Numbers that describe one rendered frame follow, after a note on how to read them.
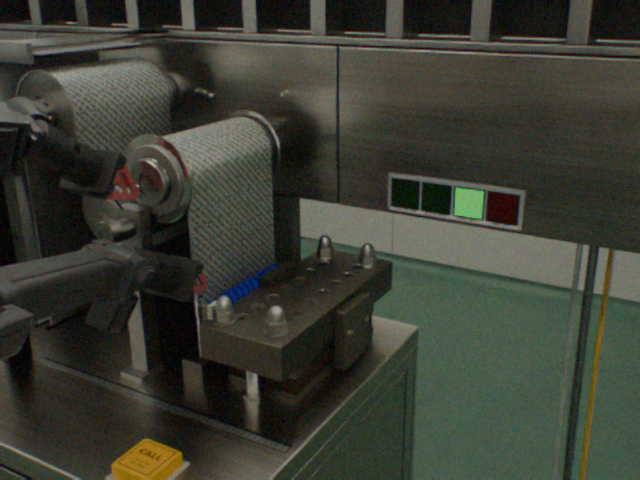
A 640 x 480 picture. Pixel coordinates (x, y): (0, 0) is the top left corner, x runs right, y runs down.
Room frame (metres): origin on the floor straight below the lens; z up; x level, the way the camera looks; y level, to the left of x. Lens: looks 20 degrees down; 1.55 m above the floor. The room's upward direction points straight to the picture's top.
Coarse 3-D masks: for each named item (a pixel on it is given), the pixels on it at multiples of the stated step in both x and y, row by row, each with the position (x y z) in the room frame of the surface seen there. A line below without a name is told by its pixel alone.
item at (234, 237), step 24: (240, 192) 1.20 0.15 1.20; (264, 192) 1.26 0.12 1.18; (192, 216) 1.09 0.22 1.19; (216, 216) 1.14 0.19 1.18; (240, 216) 1.20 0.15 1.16; (264, 216) 1.26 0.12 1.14; (192, 240) 1.08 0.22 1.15; (216, 240) 1.13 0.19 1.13; (240, 240) 1.19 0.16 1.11; (264, 240) 1.26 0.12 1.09; (216, 264) 1.13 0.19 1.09; (240, 264) 1.19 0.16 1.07; (264, 264) 1.25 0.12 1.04; (216, 288) 1.13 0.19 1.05
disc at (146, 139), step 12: (132, 144) 1.13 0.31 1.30; (144, 144) 1.11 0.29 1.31; (156, 144) 1.10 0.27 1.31; (168, 144) 1.09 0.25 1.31; (180, 156) 1.08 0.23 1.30; (180, 168) 1.08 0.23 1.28; (180, 204) 1.08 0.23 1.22; (156, 216) 1.11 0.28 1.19; (168, 216) 1.10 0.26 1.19; (180, 216) 1.08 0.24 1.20
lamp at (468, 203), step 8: (456, 192) 1.19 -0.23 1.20; (464, 192) 1.18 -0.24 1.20; (472, 192) 1.17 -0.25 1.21; (480, 192) 1.16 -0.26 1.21; (456, 200) 1.19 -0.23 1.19; (464, 200) 1.18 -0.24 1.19; (472, 200) 1.17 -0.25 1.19; (480, 200) 1.16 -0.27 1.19; (456, 208) 1.19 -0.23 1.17; (464, 208) 1.18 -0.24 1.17; (472, 208) 1.17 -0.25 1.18; (480, 208) 1.16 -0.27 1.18; (472, 216) 1.17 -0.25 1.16; (480, 216) 1.16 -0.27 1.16
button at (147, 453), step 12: (144, 444) 0.86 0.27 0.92; (156, 444) 0.86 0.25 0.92; (132, 456) 0.83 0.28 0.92; (144, 456) 0.83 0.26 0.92; (156, 456) 0.83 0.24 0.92; (168, 456) 0.83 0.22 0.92; (180, 456) 0.83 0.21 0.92; (120, 468) 0.81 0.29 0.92; (132, 468) 0.80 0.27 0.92; (144, 468) 0.80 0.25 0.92; (156, 468) 0.80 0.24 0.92; (168, 468) 0.81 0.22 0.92
